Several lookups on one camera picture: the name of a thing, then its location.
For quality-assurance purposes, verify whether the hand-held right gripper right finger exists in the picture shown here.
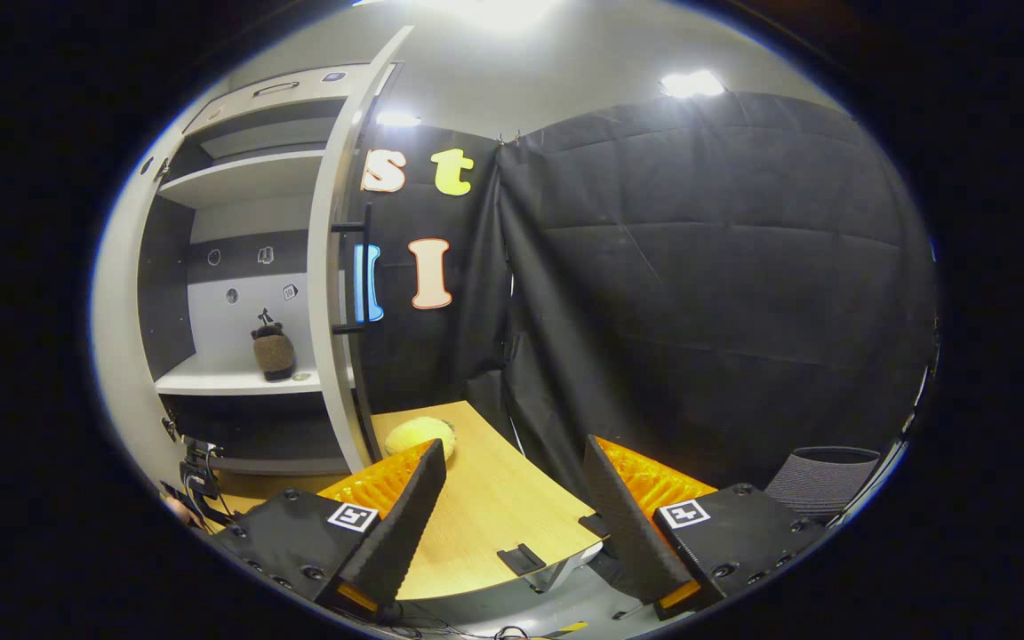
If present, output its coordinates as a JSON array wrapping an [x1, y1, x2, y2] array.
[[583, 436, 837, 623]]

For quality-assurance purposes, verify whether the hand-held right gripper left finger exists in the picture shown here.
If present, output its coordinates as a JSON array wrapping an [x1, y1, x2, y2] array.
[[210, 440, 447, 619]]

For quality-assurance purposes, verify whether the black backdrop cloth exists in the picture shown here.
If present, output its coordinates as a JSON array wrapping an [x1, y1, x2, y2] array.
[[356, 89, 940, 525]]

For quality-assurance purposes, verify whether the brown fuzzy shoe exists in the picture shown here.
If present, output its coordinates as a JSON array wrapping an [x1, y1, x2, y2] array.
[[251, 323, 297, 381]]

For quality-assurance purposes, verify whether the grey ribbed basket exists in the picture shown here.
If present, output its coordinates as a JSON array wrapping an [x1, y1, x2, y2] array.
[[763, 446, 882, 524]]

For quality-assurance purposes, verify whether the light wooden platform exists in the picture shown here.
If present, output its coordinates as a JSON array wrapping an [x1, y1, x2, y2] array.
[[210, 400, 604, 602]]

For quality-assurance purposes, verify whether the grey shoe cabinet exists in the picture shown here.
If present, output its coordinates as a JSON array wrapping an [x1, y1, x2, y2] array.
[[137, 62, 371, 476]]

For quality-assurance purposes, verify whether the yellow plush item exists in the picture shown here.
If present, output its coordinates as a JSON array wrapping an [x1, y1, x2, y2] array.
[[384, 416, 457, 460]]

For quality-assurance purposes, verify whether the black platform bracket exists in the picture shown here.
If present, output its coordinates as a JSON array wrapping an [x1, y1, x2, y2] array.
[[497, 544, 547, 575]]

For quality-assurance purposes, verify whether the grey cabinet drawer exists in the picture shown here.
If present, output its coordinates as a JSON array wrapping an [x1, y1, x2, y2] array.
[[183, 62, 380, 134]]

